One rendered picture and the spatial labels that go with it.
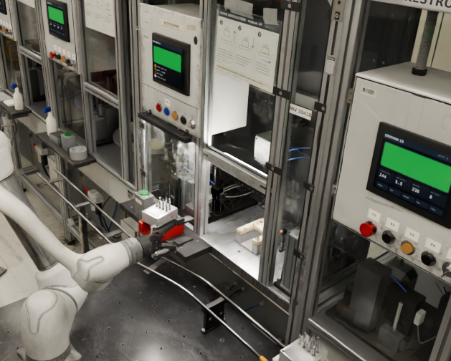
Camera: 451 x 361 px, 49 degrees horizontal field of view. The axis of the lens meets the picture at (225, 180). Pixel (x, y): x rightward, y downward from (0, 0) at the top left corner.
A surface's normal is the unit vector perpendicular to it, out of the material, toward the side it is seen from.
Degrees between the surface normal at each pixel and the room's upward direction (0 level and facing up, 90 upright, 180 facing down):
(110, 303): 0
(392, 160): 90
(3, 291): 0
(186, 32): 90
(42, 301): 6
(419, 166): 90
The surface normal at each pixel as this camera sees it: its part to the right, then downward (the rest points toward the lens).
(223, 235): 0.05, -0.89
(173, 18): -0.77, 0.26
